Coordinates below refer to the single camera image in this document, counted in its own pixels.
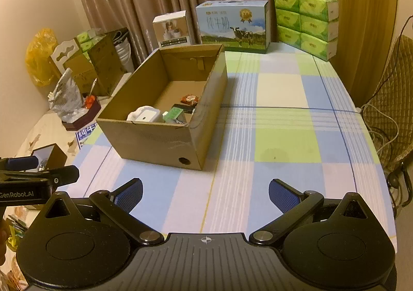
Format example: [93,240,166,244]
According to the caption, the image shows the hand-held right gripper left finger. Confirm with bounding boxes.
[37,178,165,246]

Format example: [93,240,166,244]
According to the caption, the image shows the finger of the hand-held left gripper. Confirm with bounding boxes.
[0,156,39,172]
[0,165,81,188]

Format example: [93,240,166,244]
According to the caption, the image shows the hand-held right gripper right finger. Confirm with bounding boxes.
[249,179,372,244]

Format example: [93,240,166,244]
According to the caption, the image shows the brown cardboard box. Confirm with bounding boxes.
[96,44,228,171]

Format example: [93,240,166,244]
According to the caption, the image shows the green medicine box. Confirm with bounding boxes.
[163,107,189,125]

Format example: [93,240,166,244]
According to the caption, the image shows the red snack packet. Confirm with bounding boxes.
[180,94,199,107]

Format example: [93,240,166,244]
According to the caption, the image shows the person's left hand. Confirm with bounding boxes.
[0,218,12,266]

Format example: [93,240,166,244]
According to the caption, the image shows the small brown open box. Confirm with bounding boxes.
[32,144,68,171]

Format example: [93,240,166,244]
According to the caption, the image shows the flat blue milk carton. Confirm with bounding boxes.
[75,122,99,150]

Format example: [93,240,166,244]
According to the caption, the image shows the checked tablecloth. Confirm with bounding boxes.
[66,42,397,248]

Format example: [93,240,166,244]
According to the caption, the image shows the dark red box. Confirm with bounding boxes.
[61,97,101,132]

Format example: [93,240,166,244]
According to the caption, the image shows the silver plastic bag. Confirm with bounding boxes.
[48,68,83,120]

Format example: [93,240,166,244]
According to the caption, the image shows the cardboard carton with white flap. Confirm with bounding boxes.
[50,38,95,95]

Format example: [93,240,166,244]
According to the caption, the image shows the yellow plastic bag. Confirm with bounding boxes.
[25,28,60,88]

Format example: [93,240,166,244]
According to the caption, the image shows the small green tissue packs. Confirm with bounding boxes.
[76,29,104,53]

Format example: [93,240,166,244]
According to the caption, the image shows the quilted beige chair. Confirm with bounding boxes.
[359,36,413,173]

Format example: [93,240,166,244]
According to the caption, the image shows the white appliance box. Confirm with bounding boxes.
[152,10,192,49]

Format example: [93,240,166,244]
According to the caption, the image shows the stack of green tissue packs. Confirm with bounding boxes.
[273,0,339,62]

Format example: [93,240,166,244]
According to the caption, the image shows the blue milk gift box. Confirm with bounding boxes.
[195,0,270,54]

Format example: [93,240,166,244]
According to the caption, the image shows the wooden door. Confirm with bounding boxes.
[308,0,399,108]

